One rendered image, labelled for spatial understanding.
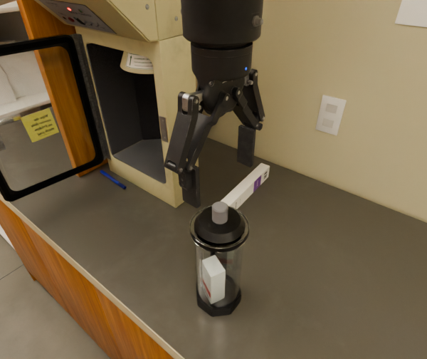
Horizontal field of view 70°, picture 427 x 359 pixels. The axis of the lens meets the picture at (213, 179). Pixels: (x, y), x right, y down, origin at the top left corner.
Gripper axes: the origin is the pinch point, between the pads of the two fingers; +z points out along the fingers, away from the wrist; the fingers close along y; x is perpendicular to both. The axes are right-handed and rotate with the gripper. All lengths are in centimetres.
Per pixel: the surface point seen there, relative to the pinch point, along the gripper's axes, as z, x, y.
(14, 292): 127, -128, 28
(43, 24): -14, -65, -7
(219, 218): 7.8, 0.9, 1.3
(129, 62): -6.6, -42.3, -15.7
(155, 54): -10.8, -29.8, -14.2
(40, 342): 127, -89, 31
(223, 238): 9.8, 3.1, 3.0
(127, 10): -20.3, -28.0, -7.2
